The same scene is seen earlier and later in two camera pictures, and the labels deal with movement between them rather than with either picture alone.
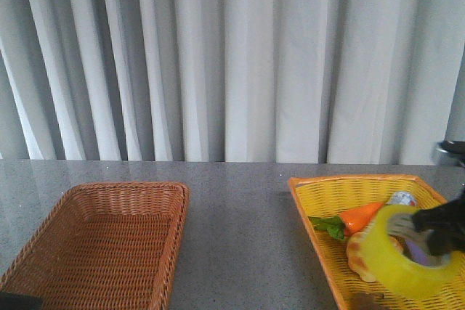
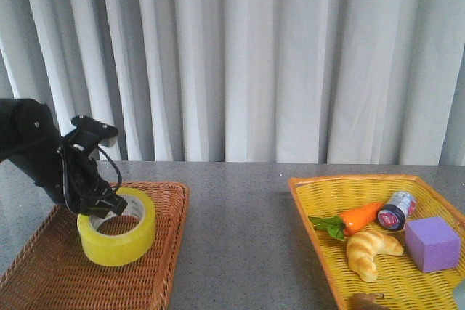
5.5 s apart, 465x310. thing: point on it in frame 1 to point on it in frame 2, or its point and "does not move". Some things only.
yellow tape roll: (394, 269) to (119, 250)
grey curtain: (292, 62) does not move
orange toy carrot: (348, 223) does not move
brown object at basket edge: (363, 300) does not move
